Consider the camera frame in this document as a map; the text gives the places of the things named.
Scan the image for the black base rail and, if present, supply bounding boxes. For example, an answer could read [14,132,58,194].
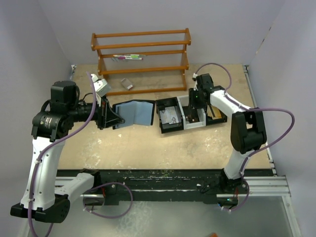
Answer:
[56,168,250,207]

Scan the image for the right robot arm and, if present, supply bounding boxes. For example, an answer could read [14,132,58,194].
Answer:
[189,74,267,193]

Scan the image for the white middle bin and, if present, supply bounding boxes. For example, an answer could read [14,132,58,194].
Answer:
[177,95,206,130]

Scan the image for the black right bin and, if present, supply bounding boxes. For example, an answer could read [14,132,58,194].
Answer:
[206,105,228,125]

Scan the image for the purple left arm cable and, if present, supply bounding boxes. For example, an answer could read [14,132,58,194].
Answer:
[27,72,104,237]

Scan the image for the small grey box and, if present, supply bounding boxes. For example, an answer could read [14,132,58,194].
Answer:
[120,78,133,90]

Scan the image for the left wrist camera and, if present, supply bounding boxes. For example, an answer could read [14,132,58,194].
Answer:
[91,74,112,97]

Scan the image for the coloured pens on rack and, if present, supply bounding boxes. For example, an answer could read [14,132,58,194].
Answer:
[112,54,146,62]

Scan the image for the wooden block in bin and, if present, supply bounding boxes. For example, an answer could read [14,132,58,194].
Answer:
[212,107,222,119]

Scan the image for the silver cards in bin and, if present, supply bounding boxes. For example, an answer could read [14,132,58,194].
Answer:
[159,106,179,124]

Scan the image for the dark credit card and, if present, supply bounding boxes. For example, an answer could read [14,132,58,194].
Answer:
[185,110,199,123]

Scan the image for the black left bin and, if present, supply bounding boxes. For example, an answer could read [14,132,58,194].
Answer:
[156,97,184,134]

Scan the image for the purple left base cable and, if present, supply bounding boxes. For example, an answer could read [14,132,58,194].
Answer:
[82,181,133,218]

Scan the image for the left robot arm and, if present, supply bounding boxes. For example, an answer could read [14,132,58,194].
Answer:
[10,79,124,223]

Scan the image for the wooden three-tier rack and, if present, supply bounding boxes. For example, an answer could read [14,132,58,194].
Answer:
[90,28,192,96]

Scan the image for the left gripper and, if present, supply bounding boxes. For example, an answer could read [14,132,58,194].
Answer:
[68,93,125,129]

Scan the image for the black bin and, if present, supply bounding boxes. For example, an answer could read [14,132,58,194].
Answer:
[206,105,228,125]
[156,97,184,134]

